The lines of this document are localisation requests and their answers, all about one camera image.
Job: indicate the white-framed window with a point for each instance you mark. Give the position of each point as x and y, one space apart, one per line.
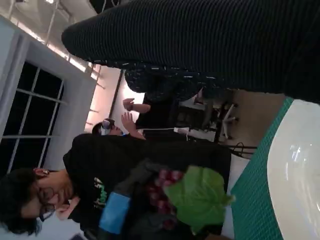
30 110

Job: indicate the person wearing headset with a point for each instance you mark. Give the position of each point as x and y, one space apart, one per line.
150 117

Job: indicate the white square plate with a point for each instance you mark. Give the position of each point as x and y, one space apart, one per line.
295 170

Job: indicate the green cutting mat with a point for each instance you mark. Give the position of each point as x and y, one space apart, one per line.
252 190

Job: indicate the red toy grapes with leaf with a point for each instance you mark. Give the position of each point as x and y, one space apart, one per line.
197 195

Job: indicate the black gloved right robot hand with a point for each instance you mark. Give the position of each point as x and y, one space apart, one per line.
200 37

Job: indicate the person in black top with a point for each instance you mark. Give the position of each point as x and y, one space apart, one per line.
100 160

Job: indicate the white power strip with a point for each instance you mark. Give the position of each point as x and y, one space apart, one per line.
182 129

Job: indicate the white chair base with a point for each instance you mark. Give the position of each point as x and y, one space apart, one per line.
228 120

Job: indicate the black desk frame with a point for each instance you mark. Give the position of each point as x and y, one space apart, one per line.
217 130

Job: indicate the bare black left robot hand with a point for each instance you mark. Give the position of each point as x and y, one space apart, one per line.
115 210

